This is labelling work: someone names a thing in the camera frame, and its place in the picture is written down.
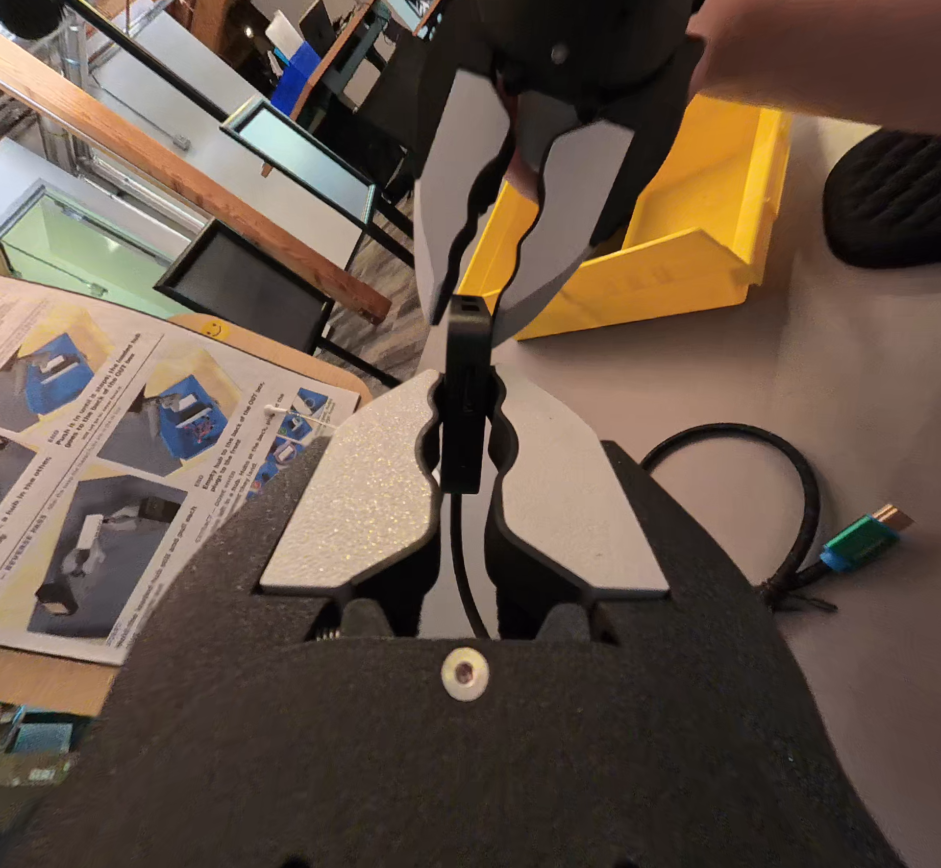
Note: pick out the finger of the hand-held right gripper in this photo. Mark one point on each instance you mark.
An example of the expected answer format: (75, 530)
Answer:
(456, 178)
(566, 207)

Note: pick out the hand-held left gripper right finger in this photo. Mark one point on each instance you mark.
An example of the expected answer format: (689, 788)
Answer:
(581, 516)

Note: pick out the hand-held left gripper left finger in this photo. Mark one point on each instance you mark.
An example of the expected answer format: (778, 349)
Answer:
(346, 516)

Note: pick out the yellow plastic bin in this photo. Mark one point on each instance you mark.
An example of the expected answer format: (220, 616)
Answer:
(691, 222)

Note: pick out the person's right forearm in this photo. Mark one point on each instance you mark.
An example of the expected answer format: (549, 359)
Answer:
(838, 38)

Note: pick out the instruction sheet on stand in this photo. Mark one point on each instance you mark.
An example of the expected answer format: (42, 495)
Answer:
(294, 354)

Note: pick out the printed instruction sheet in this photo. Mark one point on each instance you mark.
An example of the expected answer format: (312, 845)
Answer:
(133, 471)

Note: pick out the yellow smiley sticker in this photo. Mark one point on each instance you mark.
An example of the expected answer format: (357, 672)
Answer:
(210, 327)

